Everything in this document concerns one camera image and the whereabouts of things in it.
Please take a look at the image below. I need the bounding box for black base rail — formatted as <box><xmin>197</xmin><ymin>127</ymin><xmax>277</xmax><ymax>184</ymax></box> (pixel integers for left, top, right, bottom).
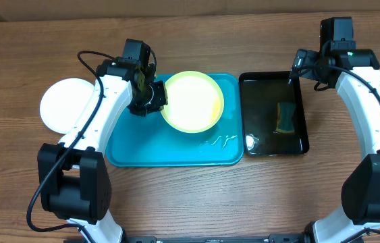
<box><xmin>63</xmin><ymin>233</ymin><xmax>312</xmax><ymax>243</ymax></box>

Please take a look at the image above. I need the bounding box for white plate with stain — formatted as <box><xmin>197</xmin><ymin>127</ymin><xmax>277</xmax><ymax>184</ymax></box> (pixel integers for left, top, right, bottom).
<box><xmin>39</xmin><ymin>78</ymin><xmax>94</xmax><ymax>134</ymax></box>

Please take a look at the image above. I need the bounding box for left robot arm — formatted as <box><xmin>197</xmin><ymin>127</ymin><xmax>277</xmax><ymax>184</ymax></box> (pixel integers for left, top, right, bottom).
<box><xmin>26</xmin><ymin>57</ymin><xmax>166</xmax><ymax>242</ymax></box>

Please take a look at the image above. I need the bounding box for yellow-green plate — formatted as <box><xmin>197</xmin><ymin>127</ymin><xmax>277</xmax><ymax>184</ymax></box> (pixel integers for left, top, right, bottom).
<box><xmin>161</xmin><ymin>71</ymin><xmax>225</xmax><ymax>134</ymax></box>

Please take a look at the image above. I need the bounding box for blue plastic tray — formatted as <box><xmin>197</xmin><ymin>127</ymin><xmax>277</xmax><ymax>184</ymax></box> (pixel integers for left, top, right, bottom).
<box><xmin>106</xmin><ymin>73</ymin><xmax>244</xmax><ymax>167</ymax></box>

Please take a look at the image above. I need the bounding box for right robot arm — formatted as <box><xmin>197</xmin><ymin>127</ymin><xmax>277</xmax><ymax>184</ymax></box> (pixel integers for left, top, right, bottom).
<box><xmin>291</xmin><ymin>49</ymin><xmax>380</xmax><ymax>242</ymax></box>

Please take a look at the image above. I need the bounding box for green yellow sponge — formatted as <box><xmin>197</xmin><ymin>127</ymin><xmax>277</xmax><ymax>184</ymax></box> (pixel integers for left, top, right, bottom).
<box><xmin>275</xmin><ymin>102</ymin><xmax>296</xmax><ymax>134</ymax></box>

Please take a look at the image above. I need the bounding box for black water tray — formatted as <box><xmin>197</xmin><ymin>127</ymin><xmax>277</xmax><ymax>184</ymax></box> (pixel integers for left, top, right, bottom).
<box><xmin>239</xmin><ymin>71</ymin><xmax>310</xmax><ymax>157</ymax></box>

